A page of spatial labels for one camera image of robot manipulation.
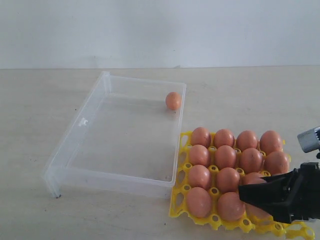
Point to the yellow plastic egg tray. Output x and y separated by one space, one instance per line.
247 223

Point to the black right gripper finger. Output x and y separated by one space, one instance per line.
270 197
285 179

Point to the clear plastic box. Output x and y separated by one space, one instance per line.
122 139

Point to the brown egg back top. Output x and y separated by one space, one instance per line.
256 212

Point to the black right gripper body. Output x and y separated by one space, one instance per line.
302 189

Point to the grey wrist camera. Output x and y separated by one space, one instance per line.
309 140

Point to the brown egg corner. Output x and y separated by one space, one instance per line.
229 207

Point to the brown egg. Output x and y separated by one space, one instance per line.
173 101
199 176
270 142
200 136
247 139
277 162
227 180
251 160
253 178
199 202
223 137
225 157
199 155
256 212

